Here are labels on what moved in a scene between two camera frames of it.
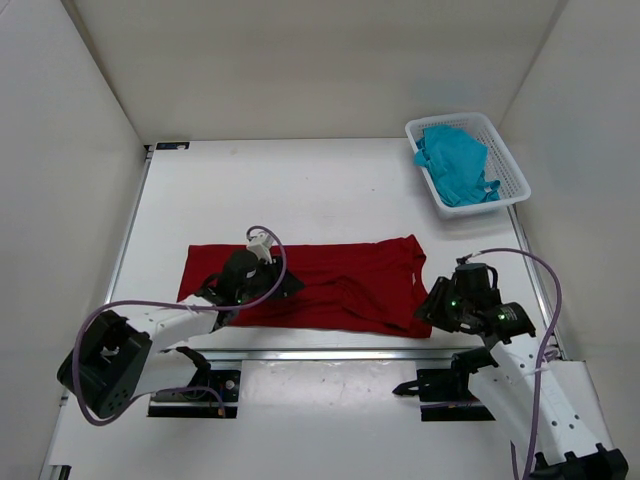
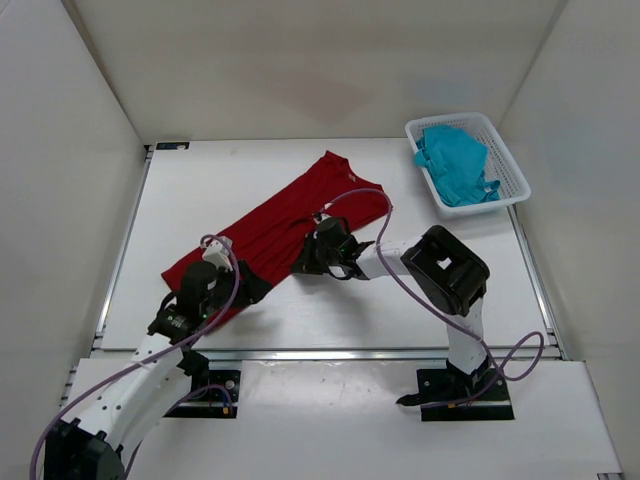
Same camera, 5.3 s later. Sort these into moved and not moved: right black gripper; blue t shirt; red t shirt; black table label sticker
Moved: red t shirt; right black gripper
Not moved: blue t shirt; black table label sticker
